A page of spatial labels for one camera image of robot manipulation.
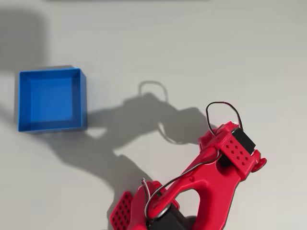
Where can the red robot arm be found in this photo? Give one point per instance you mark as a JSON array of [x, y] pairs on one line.
[[211, 182]]

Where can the blue square plastic box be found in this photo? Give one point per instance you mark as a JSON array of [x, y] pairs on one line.
[[51, 100]]

